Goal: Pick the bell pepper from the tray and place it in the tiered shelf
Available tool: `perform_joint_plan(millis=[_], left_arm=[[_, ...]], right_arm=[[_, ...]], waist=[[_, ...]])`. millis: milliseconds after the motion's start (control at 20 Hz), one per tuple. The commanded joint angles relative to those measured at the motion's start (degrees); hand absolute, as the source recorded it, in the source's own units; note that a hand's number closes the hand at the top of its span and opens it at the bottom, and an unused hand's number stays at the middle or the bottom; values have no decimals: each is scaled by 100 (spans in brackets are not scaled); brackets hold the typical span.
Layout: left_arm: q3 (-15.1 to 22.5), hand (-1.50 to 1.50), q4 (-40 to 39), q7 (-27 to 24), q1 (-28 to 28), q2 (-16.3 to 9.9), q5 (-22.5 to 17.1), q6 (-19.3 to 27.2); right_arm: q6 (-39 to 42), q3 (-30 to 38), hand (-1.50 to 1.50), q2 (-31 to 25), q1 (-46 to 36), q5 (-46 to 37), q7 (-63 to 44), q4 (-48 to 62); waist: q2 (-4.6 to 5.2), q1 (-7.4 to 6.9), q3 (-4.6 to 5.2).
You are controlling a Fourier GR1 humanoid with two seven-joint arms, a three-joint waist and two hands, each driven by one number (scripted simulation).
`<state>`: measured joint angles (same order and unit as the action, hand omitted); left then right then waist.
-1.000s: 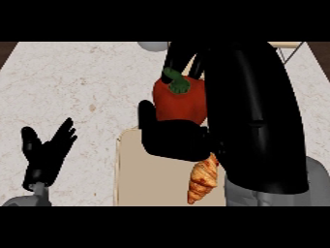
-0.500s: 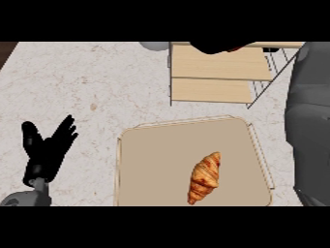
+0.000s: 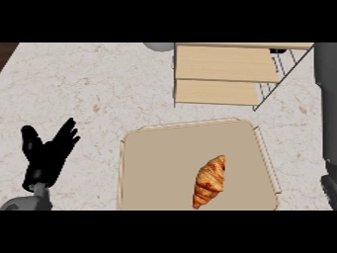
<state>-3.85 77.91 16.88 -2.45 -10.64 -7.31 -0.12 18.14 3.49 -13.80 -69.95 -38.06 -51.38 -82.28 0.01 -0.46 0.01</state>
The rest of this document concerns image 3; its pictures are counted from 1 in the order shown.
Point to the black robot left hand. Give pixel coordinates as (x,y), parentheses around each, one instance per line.
(46,158)

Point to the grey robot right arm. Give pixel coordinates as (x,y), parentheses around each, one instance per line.
(336,115)

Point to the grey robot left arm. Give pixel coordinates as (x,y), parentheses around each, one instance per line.
(38,201)

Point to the beige tray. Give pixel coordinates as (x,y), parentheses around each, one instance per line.
(166,164)

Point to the golden brown croissant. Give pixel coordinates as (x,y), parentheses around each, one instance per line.
(208,181)

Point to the grey round object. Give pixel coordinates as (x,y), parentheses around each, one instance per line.
(160,46)

